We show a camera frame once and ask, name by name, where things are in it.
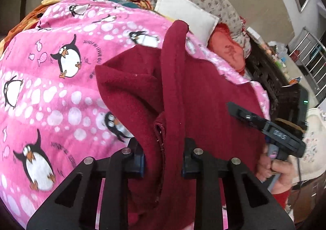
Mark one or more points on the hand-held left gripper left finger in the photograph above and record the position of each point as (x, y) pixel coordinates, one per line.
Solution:
(139, 166)

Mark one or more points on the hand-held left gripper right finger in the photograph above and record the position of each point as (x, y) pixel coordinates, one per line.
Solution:
(189, 161)

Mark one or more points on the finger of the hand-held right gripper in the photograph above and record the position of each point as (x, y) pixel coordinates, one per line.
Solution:
(247, 117)

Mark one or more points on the dark red sweater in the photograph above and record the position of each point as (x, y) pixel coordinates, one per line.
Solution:
(216, 92)

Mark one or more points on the person's right hand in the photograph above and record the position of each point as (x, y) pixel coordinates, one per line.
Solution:
(282, 170)

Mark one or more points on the white floral cloth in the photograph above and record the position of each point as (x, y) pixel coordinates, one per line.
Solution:
(314, 143)

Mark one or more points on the red heart cushion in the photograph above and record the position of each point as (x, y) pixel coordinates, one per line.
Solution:
(226, 49)

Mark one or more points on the metal rack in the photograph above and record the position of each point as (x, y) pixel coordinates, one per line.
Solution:
(305, 32)

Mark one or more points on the white pillow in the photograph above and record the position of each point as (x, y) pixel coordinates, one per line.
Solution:
(183, 13)

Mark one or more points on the pink penguin print blanket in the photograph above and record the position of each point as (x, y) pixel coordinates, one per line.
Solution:
(38, 97)

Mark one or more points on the teal cloth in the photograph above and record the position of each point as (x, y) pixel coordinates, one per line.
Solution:
(130, 4)

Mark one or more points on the orange cloth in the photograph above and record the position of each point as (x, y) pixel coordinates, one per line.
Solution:
(28, 19)

